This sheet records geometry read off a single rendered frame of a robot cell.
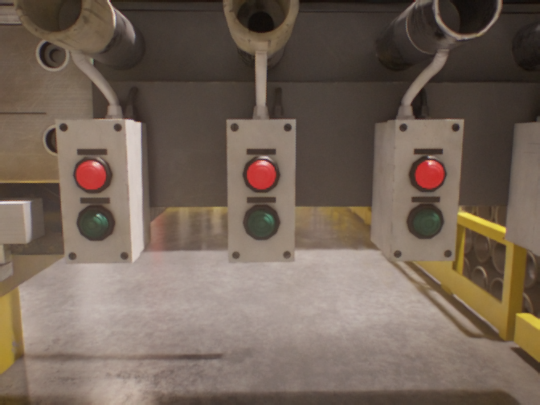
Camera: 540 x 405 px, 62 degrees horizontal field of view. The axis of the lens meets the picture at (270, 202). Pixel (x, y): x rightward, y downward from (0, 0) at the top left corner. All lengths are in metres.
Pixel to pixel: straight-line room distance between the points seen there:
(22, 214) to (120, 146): 0.15
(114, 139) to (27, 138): 0.19
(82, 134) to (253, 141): 0.17
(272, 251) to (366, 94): 0.22
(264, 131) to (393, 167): 0.14
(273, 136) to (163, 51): 0.21
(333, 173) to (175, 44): 0.25
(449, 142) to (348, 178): 0.13
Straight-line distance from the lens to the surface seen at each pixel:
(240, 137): 0.46
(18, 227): 0.58
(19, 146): 0.66
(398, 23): 0.52
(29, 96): 0.65
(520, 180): 0.62
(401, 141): 0.48
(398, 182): 0.49
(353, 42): 0.60
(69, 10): 0.51
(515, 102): 0.63
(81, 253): 0.51
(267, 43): 0.41
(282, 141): 0.46
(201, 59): 0.59
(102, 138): 0.49
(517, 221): 0.62
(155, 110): 0.57
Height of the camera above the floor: 0.75
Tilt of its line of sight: 9 degrees down
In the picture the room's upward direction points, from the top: straight up
